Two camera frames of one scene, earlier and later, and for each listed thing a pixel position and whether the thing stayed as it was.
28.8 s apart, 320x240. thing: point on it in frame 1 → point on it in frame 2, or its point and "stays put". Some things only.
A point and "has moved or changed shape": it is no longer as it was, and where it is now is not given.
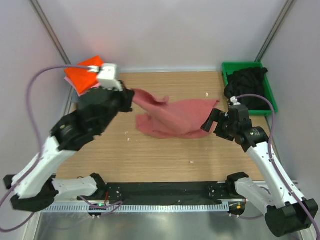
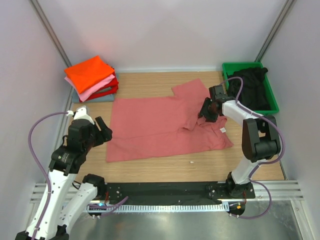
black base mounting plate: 168,193 stays put
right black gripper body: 226,128 → 207,111
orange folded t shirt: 81,78 stays put
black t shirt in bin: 248,80 stays put
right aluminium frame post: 284,11 stays put
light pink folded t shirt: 96,86 stays put
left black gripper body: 118,101 → 97,137
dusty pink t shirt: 175,119 has moved or changed shape
